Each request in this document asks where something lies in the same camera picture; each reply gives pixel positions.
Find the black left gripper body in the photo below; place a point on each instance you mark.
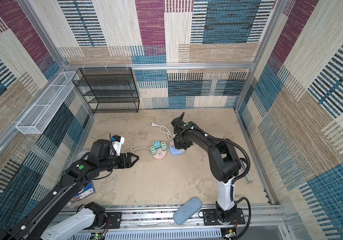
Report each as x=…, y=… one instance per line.
x=121, y=162

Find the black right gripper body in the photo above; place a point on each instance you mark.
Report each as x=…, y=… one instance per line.
x=182, y=143

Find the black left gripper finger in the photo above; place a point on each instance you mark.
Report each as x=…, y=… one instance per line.
x=133, y=160
x=131, y=155

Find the green plug adapter cube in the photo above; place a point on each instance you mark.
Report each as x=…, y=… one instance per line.
x=163, y=146

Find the green plug adapter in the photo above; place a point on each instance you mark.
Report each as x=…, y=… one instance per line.
x=153, y=150

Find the teal plug adapter cube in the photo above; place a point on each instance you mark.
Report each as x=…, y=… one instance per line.
x=157, y=145

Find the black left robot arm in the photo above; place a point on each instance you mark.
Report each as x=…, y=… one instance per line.
x=102, y=157

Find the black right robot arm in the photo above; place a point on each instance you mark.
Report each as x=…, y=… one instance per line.
x=228, y=162

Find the blue square power strip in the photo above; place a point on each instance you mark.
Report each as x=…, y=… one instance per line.
x=176, y=152

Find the pink round power strip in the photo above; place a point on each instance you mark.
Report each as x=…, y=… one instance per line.
x=160, y=154

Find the clear tape roll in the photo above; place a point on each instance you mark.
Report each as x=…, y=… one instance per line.
x=82, y=154

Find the blue printed booklet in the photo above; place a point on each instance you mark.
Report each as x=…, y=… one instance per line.
x=86, y=192

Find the silver stapler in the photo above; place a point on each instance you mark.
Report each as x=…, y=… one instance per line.
x=248, y=178

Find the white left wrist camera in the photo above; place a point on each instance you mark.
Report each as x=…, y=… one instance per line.
x=117, y=142

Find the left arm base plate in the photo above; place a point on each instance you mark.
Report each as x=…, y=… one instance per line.
x=99, y=221

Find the black wire shelf rack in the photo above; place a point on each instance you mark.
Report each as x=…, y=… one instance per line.
x=108, y=90

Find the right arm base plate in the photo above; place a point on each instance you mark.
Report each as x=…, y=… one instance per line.
x=213, y=217

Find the white wire mesh basket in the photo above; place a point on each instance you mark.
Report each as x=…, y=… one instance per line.
x=35, y=119

